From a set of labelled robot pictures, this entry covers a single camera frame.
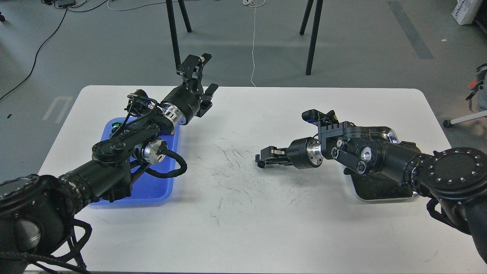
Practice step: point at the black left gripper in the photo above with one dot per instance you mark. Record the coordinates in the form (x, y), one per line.
(189, 99)

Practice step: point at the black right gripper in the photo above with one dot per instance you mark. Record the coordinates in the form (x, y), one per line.
(302, 153)

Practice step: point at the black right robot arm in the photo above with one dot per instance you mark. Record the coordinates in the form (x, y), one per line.
(453, 179)

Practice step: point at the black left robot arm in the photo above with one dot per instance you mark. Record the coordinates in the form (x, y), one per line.
(38, 223)

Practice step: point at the green push button part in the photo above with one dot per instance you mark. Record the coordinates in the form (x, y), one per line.
(114, 128)

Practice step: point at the black table leg left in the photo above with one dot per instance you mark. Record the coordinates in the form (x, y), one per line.
(173, 29)

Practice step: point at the black table leg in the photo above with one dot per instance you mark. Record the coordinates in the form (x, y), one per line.
(173, 29)
(314, 33)

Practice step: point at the silver metal tray black mat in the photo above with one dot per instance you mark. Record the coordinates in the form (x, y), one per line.
(377, 187)

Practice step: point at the blue plastic tray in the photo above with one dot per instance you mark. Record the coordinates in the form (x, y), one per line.
(147, 189)

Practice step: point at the black table leg right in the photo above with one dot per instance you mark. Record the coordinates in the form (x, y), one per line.
(314, 33)

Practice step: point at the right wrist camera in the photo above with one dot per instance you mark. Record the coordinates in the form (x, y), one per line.
(318, 118)

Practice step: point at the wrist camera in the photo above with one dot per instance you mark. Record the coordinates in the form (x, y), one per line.
(139, 104)
(318, 118)

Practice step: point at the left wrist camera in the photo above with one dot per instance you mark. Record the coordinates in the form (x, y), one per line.
(139, 104)

